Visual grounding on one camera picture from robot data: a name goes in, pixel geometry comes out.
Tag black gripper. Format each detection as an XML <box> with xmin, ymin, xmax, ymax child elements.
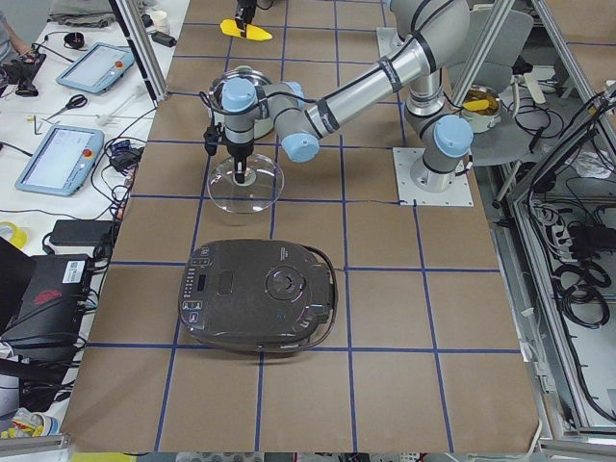
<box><xmin>235</xmin><ymin>0</ymin><xmax>258</xmax><ymax>38</ymax></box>
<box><xmin>229</xmin><ymin>142</ymin><xmax>251</xmax><ymax>185</ymax></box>

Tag yellow corn cob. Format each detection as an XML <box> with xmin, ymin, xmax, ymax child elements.
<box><xmin>219</xmin><ymin>18</ymin><xmax>272</xmax><ymax>41</ymax></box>

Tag glass pot lid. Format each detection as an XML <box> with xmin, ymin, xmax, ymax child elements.
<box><xmin>207</xmin><ymin>154</ymin><xmax>285</xmax><ymax>214</ymax></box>

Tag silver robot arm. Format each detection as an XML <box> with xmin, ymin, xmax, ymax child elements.
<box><xmin>221</xmin><ymin>1</ymin><xmax>470</xmax><ymax>184</ymax></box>

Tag pale green cooking pot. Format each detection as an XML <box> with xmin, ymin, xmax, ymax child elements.
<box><xmin>210</xmin><ymin>67</ymin><xmax>276</xmax><ymax>142</ymax></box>

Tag white paper cup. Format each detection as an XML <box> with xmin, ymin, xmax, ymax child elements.
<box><xmin>149</xmin><ymin>11</ymin><xmax>170</xmax><ymax>34</ymax></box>

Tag black rice cooker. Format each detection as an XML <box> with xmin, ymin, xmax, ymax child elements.
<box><xmin>178</xmin><ymin>239</ymin><xmax>338</xmax><ymax>353</ymax></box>

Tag blue teach pendant upper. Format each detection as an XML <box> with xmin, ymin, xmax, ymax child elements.
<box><xmin>56</xmin><ymin>42</ymin><xmax>135</xmax><ymax>94</ymax></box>

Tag blue teach pendant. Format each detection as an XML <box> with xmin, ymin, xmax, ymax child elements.
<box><xmin>56</xmin><ymin>42</ymin><xmax>135</xmax><ymax>94</ymax></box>
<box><xmin>14</xmin><ymin>124</ymin><xmax>105</xmax><ymax>196</ymax></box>

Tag blue teach pendant lower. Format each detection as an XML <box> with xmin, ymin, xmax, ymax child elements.
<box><xmin>14</xmin><ymin>124</ymin><xmax>105</xmax><ymax>196</ymax></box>

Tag black power brick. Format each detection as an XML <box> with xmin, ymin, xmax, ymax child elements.
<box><xmin>49</xmin><ymin>219</ymin><xmax>112</xmax><ymax>246</ymax></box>

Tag yellow tape roll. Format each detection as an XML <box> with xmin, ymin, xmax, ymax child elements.
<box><xmin>0</xmin><ymin>221</ymin><xmax>28</xmax><ymax>249</ymax></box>

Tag black laptop computer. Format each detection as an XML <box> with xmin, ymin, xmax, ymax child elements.
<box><xmin>0</xmin><ymin>238</ymin><xmax>92</xmax><ymax>360</ymax></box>

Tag steel bowl with contents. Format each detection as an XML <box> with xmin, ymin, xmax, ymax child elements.
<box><xmin>461</xmin><ymin>86</ymin><xmax>501</xmax><ymax>134</ymax></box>

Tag grey chair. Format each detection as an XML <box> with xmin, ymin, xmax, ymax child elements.
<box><xmin>447</xmin><ymin>1</ymin><xmax>533</xmax><ymax>106</ymax></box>

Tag aluminium frame post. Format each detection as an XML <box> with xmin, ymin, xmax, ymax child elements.
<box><xmin>109</xmin><ymin>0</ymin><xmax>168</xmax><ymax>103</ymax></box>

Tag black handled scissors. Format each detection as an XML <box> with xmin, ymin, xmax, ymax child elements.
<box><xmin>49</xmin><ymin>93</ymin><xmax>89</xmax><ymax>118</ymax></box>

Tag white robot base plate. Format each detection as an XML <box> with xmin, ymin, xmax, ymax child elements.
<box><xmin>393</xmin><ymin>147</ymin><xmax>474</xmax><ymax>207</ymax></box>

